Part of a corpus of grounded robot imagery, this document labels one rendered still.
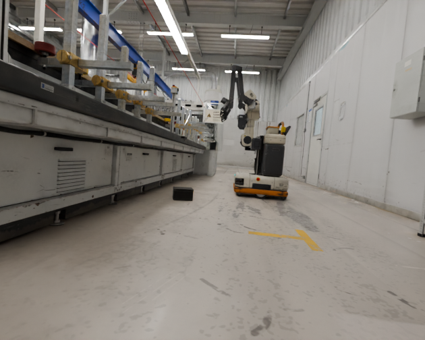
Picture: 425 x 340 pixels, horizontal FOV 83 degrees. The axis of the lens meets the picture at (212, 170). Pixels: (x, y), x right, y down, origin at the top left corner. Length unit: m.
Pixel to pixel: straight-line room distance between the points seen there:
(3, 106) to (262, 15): 8.40
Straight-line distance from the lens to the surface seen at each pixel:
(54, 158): 1.59
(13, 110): 1.08
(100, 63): 1.26
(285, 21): 8.99
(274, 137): 3.10
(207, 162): 5.96
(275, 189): 3.08
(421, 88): 3.07
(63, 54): 1.27
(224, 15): 9.02
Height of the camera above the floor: 0.46
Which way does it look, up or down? 3 degrees down
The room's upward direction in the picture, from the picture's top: 5 degrees clockwise
